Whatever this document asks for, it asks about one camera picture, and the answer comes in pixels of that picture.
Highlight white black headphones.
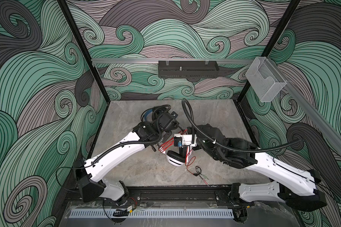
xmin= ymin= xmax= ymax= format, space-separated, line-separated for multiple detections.
xmin=158 ymin=131 xmax=196 ymax=166

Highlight aluminium rail back wall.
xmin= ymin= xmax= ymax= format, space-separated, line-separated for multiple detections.
xmin=91 ymin=58 xmax=254 ymax=65

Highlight black frame post left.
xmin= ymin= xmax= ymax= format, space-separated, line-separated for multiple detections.
xmin=57 ymin=0 xmax=110 ymax=105

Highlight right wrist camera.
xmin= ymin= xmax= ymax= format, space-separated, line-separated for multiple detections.
xmin=174 ymin=133 xmax=197 ymax=147

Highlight clear plastic wall bin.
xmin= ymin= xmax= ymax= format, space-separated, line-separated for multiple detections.
xmin=245 ymin=57 xmax=287 ymax=103

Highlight aluminium rail wall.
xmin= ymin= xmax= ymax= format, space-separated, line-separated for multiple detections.
xmin=271 ymin=61 xmax=341 ymax=156
xmin=91 ymin=58 xmax=254 ymax=65

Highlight black perforated wall tray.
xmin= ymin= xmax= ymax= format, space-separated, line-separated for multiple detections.
xmin=158 ymin=60 xmax=220 ymax=80

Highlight aluminium rail right wall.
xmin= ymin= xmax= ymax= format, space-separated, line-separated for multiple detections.
xmin=271 ymin=61 xmax=341 ymax=156

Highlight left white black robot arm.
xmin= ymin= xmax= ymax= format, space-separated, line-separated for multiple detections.
xmin=73 ymin=105 xmax=179 ymax=205

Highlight black blue headphones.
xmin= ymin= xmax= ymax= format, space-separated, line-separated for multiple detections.
xmin=140 ymin=106 xmax=162 ymax=122

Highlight black frame post right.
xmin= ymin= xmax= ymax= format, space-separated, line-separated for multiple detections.
xmin=234 ymin=0 xmax=300 ymax=105

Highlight black headphone cable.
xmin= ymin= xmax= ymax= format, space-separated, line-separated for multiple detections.
xmin=193 ymin=166 xmax=210 ymax=186

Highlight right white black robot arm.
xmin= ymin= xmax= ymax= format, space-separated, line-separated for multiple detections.
xmin=174 ymin=99 xmax=327 ymax=212

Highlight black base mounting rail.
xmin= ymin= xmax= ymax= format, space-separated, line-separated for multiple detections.
xmin=65 ymin=185 xmax=290 ymax=206

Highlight white slotted cable duct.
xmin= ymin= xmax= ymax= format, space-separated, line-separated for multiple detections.
xmin=69 ymin=208 xmax=234 ymax=219

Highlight black frame post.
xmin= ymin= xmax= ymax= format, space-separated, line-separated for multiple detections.
xmin=57 ymin=0 xmax=110 ymax=105
xmin=234 ymin=0 xmax=300 ymax=105

